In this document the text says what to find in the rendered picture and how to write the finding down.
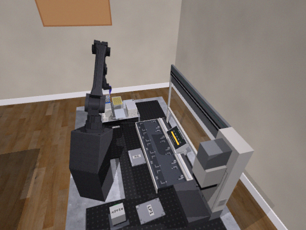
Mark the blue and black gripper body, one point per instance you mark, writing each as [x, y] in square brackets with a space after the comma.
[106, 86]

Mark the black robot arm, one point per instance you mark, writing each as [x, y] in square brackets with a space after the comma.
[95, 100]

